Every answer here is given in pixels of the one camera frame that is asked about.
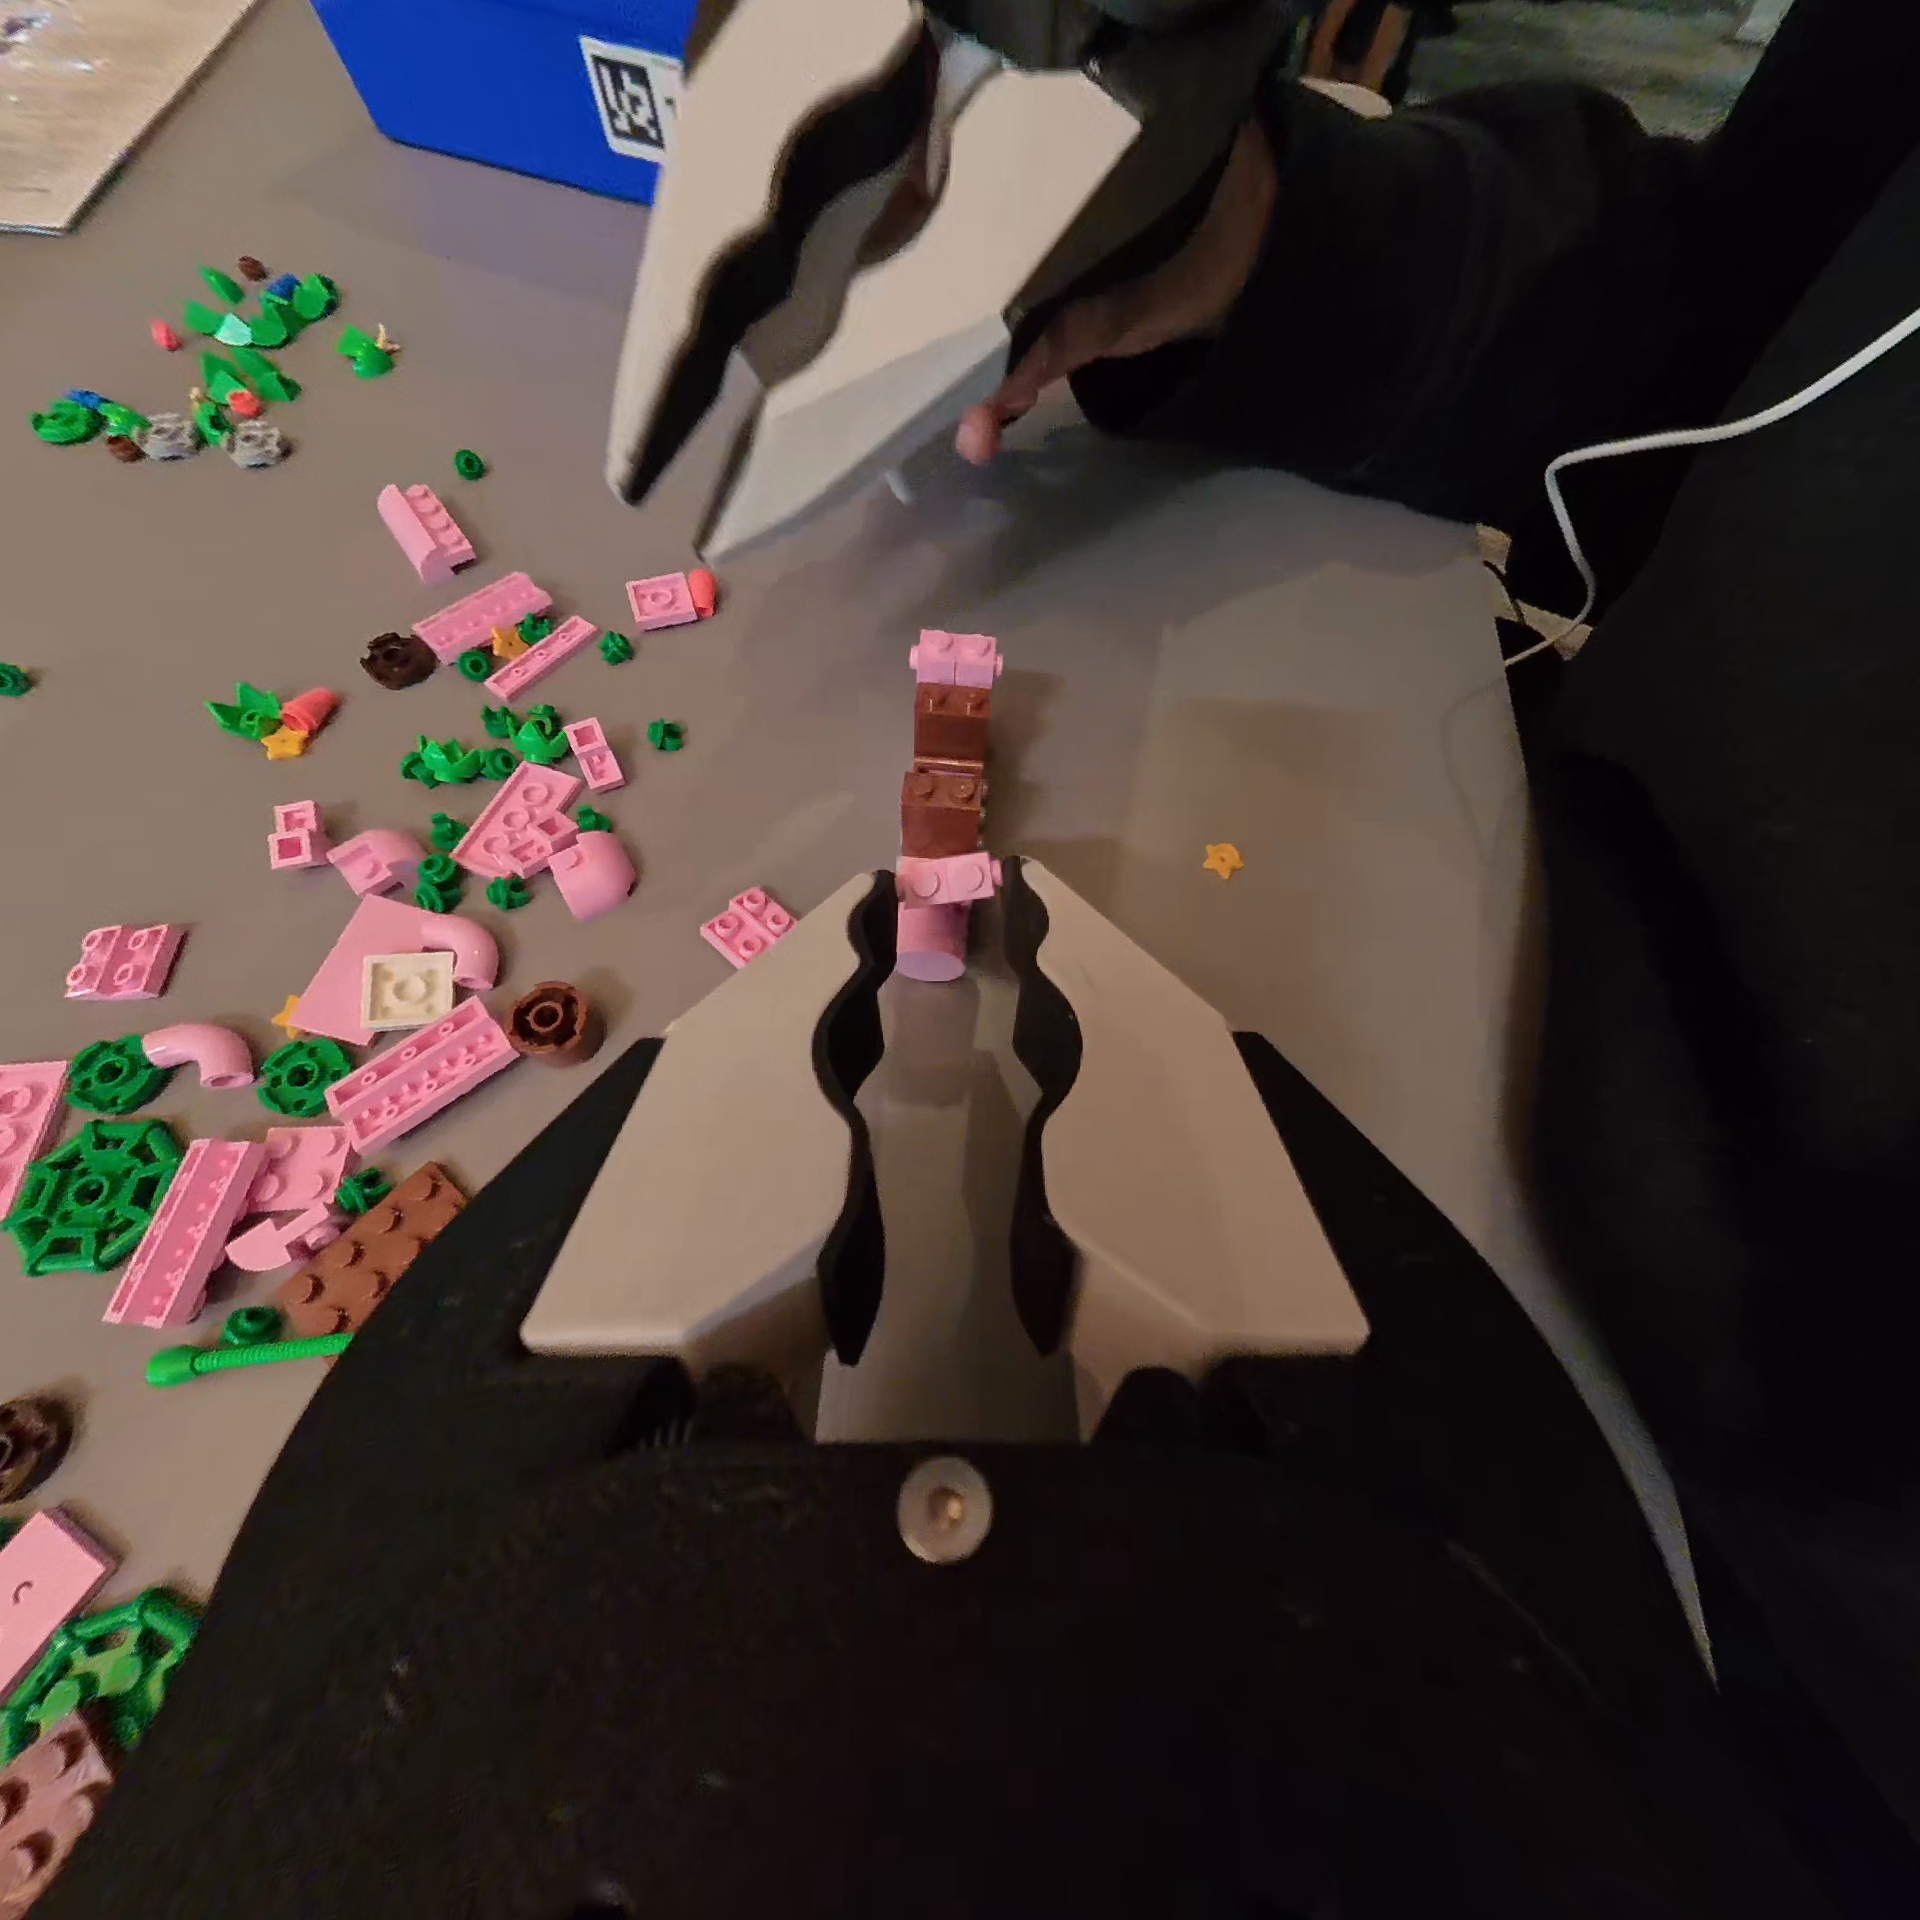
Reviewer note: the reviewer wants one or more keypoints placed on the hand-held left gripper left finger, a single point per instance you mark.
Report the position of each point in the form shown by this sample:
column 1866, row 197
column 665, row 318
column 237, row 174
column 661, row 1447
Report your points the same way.
column 705, row 1171

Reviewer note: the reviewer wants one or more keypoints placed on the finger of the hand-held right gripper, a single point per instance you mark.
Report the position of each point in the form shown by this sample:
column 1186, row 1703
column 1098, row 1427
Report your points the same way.
column 705, row 182
column 961, row 271

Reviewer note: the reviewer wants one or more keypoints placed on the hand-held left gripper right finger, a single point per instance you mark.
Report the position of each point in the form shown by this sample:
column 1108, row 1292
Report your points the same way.
column 1184, row 1184

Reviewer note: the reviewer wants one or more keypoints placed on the pink and brown brick model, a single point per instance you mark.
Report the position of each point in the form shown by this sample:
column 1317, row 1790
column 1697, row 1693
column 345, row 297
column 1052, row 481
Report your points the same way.
column 944, row 734

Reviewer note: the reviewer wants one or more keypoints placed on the person's right forearm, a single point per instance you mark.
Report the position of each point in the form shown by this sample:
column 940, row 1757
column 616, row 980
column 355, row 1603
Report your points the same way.
column 1425, row 271

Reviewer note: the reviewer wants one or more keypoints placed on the blue plastic bin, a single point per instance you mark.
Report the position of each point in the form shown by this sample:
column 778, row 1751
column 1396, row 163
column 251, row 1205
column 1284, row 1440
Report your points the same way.
column 450, row 77

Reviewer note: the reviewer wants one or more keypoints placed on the pile of pink toy bricks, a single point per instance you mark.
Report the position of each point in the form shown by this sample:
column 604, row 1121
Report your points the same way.
column 421, row 1073

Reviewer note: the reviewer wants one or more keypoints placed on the cluster of small green pieces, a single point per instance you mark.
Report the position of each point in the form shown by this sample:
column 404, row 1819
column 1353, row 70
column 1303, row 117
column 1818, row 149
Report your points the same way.
column 240, row 360

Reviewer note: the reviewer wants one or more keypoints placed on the printed paper sheet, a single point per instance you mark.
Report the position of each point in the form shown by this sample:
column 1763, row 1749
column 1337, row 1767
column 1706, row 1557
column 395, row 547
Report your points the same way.
column 89, row 107

